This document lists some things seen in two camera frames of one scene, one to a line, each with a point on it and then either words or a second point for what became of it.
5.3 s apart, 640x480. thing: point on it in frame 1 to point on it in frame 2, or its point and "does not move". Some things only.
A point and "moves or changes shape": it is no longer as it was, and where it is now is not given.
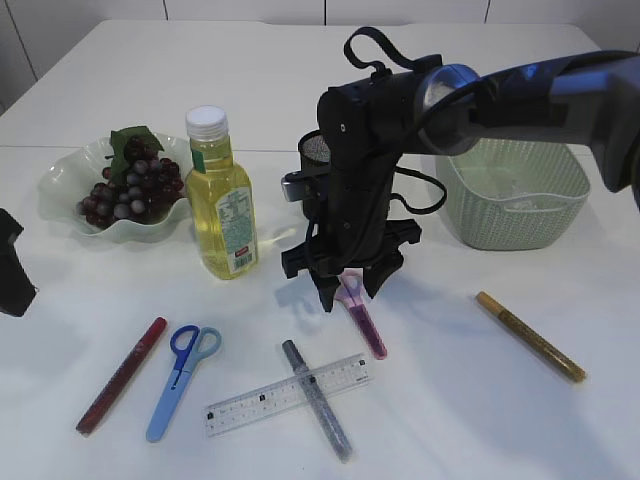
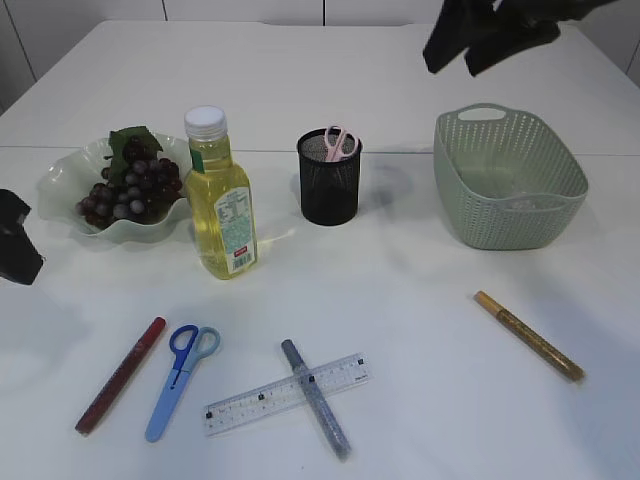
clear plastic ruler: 331,379 does not move
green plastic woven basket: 513,194 does not move
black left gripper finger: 17,288 to 20,260
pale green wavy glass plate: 67,179 does not move
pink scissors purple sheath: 351,293 moves or changes shape
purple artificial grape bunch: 138,185 does not move
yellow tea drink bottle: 219,196 does not move
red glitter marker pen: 120,376 does not move
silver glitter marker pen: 332,426 does not move
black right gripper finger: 379,271 to 504,36
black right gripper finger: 327,284 to 460,23
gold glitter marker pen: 532,336 does not move
